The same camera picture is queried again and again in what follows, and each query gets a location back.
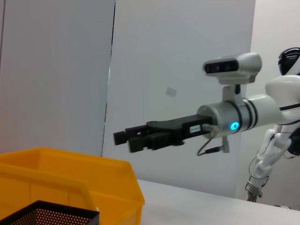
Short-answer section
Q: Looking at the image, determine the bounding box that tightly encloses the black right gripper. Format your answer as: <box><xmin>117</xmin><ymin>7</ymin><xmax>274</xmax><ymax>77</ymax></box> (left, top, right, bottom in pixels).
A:
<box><xmin>113</xmin><ymin>114</ymin><xmax>214</xmax><ymax>154</ymax></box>

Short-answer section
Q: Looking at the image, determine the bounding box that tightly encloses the black mesh pen holder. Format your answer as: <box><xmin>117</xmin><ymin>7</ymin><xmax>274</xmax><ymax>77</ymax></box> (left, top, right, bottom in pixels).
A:
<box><xmin>0</xmin><ymin>200</ymin><xmax>100</xmax><ymax>225</ymax></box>

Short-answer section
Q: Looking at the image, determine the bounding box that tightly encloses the yellow plastic storage bin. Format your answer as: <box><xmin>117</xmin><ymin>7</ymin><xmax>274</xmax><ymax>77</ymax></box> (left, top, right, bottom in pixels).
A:
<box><xmin>0</xmin><ymin>147</ymin><xmax>145</xmax><ymax>225</ymax></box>

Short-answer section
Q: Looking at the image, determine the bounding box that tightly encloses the white humanoid robot black head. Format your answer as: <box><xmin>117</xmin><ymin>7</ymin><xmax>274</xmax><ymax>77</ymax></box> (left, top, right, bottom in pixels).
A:
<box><xmin>245</xmin><ymin>46</ymin><xmax>300</xmax><ymax>202</ymax></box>

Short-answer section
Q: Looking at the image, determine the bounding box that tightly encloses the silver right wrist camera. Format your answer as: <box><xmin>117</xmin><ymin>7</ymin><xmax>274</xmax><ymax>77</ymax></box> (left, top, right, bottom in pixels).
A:
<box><xmin>202</xmin><ymin>52</ymin><xmax>263</xmax><ymax>94</ymax></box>

